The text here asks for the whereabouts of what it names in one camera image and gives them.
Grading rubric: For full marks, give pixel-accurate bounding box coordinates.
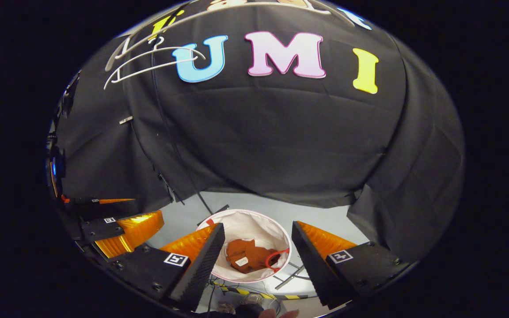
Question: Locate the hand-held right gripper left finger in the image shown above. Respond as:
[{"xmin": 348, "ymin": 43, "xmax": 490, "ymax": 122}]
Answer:
[{"xmin": 106, "ymin": 222, "xmax": 226, "ymax": 312}]

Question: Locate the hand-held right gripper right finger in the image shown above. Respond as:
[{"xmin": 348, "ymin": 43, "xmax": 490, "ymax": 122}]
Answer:
[{"xmin": 291, "ymin": 220, "xmax": 414, "ymax": 310}]

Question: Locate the orange button shirt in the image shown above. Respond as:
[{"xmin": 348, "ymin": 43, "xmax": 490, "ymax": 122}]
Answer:
[{"xmin": 226, "ymin": 238, "xmax": 281, "ymax": 272}]

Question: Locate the white laundry hamper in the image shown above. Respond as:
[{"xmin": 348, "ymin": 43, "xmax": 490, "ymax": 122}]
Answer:
[{"xmin": 196, "ymin": 208, "xmax": 291, "ymax": 284}]

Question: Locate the black clothes rack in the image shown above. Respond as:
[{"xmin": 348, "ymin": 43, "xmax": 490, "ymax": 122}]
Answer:
[{"xmin": 104, "ymin": 0, "xmax": 331, "ymax": 290}]

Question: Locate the yellow black floor tape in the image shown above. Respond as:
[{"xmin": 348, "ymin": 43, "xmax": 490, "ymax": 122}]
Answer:
[{"xmin": 213, "ymin": 280, "xmax": 301, "ymax": 301}]

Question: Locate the grey shoe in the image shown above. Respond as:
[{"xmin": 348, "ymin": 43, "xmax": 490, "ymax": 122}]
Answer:
[{"xmin": 217, "ymin": 295, "xmax": 265, "ymax": 316}]

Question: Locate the black backdrop cloth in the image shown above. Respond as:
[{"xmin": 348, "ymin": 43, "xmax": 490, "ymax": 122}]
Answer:
[{"xmin": 53, "ymin": 0, "xmax": 466, "ymax": 265}]

